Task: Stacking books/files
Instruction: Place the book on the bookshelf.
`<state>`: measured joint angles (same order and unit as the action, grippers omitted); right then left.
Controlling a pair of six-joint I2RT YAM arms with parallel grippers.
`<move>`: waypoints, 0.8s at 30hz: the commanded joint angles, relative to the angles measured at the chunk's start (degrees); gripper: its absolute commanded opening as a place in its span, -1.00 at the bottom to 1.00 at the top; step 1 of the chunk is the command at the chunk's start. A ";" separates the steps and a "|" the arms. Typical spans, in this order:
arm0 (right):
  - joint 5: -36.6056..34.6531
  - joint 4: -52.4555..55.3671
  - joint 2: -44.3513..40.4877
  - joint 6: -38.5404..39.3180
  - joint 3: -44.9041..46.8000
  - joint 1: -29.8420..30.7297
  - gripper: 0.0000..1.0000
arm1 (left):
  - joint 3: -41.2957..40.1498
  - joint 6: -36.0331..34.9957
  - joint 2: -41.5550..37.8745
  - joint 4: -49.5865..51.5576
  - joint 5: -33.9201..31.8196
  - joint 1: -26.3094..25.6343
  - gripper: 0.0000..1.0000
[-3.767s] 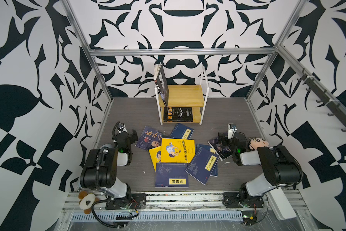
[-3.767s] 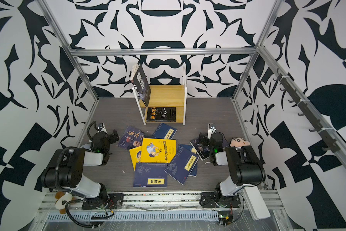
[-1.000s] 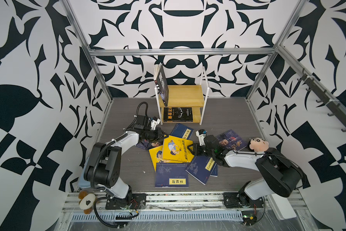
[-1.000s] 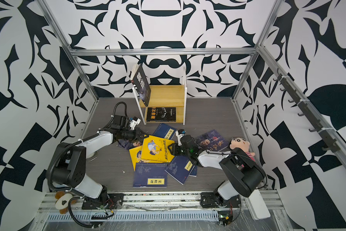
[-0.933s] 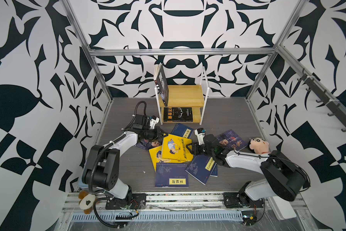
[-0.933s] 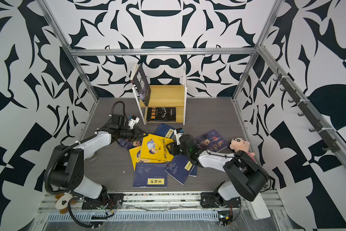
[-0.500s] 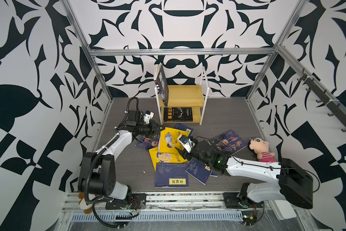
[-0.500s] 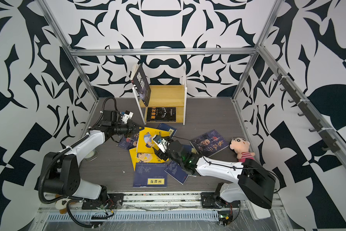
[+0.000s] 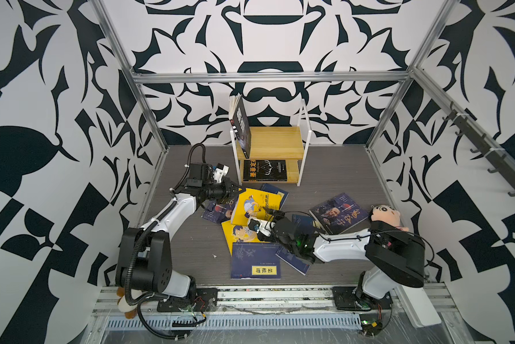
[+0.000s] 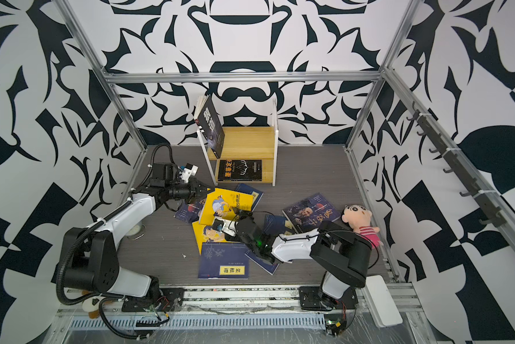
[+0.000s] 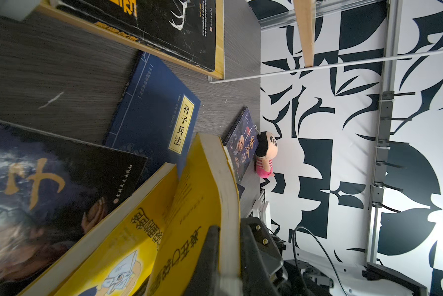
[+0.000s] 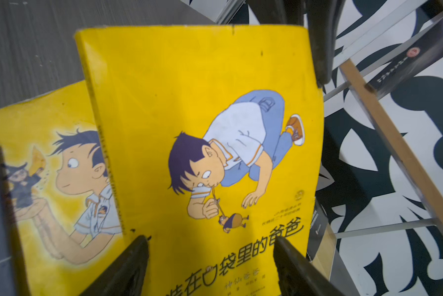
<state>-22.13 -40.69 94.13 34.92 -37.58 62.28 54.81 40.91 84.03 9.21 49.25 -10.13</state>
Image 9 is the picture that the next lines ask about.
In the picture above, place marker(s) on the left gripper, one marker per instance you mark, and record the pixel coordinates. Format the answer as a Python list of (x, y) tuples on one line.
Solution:
[(227, 187)]

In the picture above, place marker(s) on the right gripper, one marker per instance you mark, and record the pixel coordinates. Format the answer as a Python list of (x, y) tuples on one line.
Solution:
[(277, 214)]

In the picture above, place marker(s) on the yellow cartoon cover book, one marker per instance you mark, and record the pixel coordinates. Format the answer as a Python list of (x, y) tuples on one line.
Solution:
[(253, 203)]

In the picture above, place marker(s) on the purple book with old man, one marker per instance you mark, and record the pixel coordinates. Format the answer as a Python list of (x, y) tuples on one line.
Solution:
[(219, 213)]

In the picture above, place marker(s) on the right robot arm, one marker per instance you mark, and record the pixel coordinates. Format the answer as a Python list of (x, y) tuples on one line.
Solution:
[(397, 254)]

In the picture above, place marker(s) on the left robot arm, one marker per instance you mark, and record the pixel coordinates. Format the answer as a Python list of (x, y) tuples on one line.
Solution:
[(145, 267)]

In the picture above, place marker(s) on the black book on lower shelf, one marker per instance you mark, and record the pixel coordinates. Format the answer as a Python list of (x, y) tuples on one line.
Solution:
[(264, 170)]

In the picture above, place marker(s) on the small blue book yellow label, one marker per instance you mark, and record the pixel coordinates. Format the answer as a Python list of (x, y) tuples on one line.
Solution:
[(268, 187)]

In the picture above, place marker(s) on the blue book underneath tilted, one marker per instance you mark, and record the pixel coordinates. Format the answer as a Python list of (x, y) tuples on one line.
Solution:
[(303, 221)]

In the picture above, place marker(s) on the blue book front yellow label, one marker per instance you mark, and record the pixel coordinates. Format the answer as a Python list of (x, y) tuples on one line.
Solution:
[(255, 261)]

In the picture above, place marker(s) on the blue book tilted yellow label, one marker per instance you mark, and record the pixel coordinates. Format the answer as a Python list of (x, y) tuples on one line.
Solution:
[(293, 261)]

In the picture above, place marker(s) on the wooden white-framed bookshelf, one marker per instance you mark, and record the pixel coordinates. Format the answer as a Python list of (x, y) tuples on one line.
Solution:
[(290, 143)]

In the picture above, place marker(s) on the purple book right side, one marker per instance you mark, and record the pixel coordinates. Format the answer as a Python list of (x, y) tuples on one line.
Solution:
[(338, 214)]

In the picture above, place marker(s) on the black book standing on shelf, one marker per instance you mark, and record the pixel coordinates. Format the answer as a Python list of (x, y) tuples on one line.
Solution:
[(240, 124)]

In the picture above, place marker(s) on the cartoon boy plush doll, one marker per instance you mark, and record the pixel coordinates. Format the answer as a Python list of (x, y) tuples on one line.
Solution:
[(387, 214)]

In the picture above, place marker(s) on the brown white plush toy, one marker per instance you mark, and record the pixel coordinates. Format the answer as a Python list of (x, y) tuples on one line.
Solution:
[(129, 311)]

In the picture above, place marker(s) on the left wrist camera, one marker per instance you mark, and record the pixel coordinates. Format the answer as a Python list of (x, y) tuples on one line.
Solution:
[(219, 172)]

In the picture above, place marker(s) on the white box on rail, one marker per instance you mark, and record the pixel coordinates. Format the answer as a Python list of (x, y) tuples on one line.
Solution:
[(417, 306)]

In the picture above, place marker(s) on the wall hook rail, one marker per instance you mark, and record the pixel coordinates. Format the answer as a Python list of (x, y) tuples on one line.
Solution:
[(483, 144)]

